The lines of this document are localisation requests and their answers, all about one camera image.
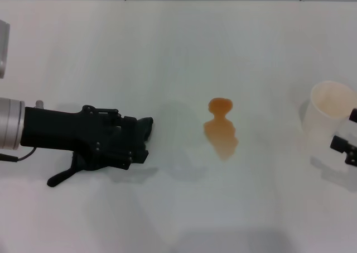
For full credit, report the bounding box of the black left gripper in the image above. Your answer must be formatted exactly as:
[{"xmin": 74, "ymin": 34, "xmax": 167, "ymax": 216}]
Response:
[{"xmin": 20, "ymin": 105, "xmax": 149, "ymax": 171}]

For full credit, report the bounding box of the white paper cup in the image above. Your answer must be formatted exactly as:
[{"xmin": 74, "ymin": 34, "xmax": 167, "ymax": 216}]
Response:
[{"xmin": 302, "ymin": 80, "xmax": 357, "ymax": 151}]

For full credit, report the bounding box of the orange brown liquid stain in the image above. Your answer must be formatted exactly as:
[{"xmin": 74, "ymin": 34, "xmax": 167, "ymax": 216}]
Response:
[{"xmin": 202, "ymin": 97, "xmax": 239, "ymax": 162}]

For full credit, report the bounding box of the grey left arm cable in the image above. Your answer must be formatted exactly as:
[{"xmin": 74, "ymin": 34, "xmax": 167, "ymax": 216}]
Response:
[{"xmin": 0, "ymin": 146, "xmax": 37, "ymax": 163}]

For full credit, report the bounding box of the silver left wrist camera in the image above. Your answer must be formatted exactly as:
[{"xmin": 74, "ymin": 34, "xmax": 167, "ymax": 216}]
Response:
[{"xmin": 0, "ymin": 20, "xmax": 11, "ymax": 79}]

